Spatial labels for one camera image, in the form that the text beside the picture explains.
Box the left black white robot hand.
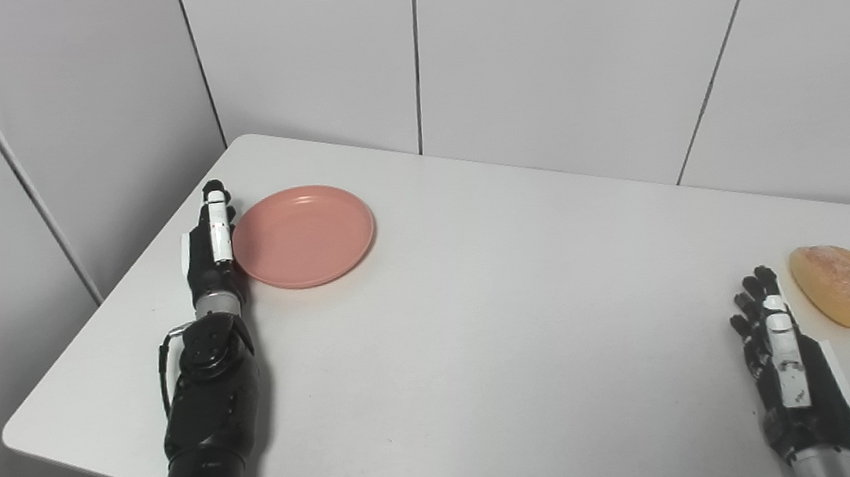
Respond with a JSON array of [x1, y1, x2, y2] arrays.
[[174, 178, 250, 311]]

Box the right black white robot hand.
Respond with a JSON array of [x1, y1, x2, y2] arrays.
[[724, 257, 850, 470]]

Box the golden bread roll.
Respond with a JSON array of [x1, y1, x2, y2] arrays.
[[787, 241, 850, 336]]

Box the pink round plate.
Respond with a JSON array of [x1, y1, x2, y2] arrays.
[[228, 178, 382, 296]]

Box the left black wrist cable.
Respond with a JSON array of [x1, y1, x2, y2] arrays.
[[153, 323, 204, 422]]

